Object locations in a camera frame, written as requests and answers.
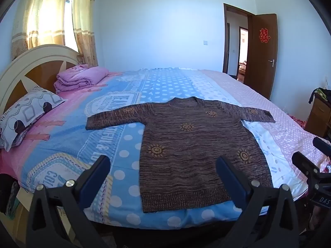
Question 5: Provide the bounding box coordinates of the brown door frame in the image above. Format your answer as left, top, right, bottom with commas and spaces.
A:
223, 3, 252, 83

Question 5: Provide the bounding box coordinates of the brown wooden door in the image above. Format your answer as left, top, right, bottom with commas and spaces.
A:
244, 13, 278, 101

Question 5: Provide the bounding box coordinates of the bright window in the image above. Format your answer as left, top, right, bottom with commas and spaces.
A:
64, 0, 78, 52

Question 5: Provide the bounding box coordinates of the folded pink blanket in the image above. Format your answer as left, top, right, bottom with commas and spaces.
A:
54, 64, 109, 94

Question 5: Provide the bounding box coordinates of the red cloth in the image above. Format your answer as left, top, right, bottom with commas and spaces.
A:
288, 114, 307, 128

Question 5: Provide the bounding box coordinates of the blue pink printed bed sheet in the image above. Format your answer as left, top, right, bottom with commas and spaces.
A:
0, 67, 331, 230

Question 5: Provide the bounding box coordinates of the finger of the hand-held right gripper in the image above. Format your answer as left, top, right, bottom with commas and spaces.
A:
292, 151, 322, 180
312, 136, 331, 158

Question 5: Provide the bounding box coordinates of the brown knitted sweater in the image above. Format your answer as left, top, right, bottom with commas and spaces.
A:
86, 96, 276, 213

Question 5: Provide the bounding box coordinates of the white patterned pillow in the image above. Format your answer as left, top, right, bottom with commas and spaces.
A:
0, 86, 68, 152

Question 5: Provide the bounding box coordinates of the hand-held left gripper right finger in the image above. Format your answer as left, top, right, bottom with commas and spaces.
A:
216, 156, 300, 248

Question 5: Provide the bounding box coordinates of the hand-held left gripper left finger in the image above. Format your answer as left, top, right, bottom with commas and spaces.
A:
26, 155, 112, 248

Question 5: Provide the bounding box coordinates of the red door decoration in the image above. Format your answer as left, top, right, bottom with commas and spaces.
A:
259, 28, 271, 43

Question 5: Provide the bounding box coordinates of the dark cloth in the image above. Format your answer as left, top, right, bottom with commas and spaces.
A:
0, 173, 20, 217

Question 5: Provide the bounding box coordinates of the wooden dresser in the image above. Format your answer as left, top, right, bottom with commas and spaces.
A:
304, 98, 331, 138

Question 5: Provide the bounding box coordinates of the cream wooden headboard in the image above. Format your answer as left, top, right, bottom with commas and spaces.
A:
0, 44, 79, 114

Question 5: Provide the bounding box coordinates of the dark clothes pile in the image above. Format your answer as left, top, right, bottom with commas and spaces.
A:
308, 87, 331, 104

